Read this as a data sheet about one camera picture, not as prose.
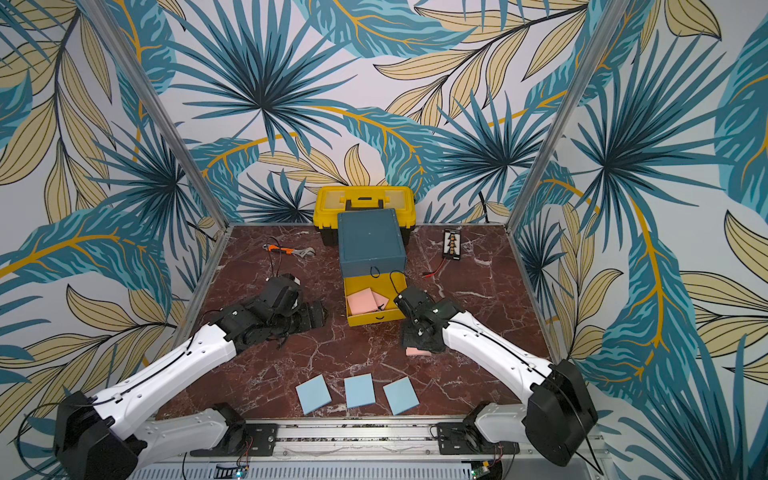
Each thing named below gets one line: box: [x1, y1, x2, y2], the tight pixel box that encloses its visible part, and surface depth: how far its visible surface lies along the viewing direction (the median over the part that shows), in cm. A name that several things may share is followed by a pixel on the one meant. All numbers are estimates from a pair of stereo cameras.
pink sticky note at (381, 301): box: [372, 291, 390, 311], surface depth 90 cm
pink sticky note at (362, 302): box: [347, 287, 378, 315], surface depth 90 cm
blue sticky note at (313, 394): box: [295, 374, 332, 415], surface depth 81 cm
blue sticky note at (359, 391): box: [344, 373, 376, 409], surface depth 82 cm
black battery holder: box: [443, 228, 461, 261], surface depth 115 cm
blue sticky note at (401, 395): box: [383, 376, 420, 416], surface depth 82 cm
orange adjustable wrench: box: [262, 244, 316, 258], surface depth 112 cm
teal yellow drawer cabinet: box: [338, 208, 408, 327], surface depth 87 cm
